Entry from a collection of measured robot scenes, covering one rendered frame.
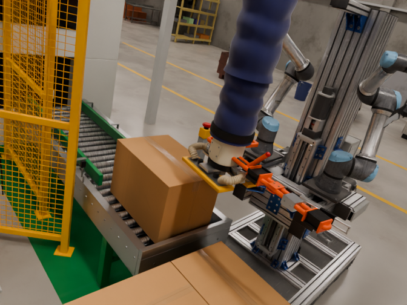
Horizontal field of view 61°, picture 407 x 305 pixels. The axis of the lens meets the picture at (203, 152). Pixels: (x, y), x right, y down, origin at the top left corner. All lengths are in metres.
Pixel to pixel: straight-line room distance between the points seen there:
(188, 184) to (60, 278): 1.16
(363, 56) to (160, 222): 1.47
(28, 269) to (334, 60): 2.37
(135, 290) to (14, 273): 1.08
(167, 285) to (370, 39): 1.70
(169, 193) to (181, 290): 0.49
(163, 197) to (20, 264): 1.23
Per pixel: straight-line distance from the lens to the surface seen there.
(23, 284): 2.62
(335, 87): 2.25
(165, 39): 4.92
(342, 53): 2.24
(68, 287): 2.57
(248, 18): 1.56
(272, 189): 1.55
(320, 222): 1.41
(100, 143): 3.15
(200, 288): 1.91
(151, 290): 1.85
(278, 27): 1.57
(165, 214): 1.95
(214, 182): 1.68
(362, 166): 2.12
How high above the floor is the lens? 1.89
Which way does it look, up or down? 24 degrees down
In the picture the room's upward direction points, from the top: 14 degrees clockwise
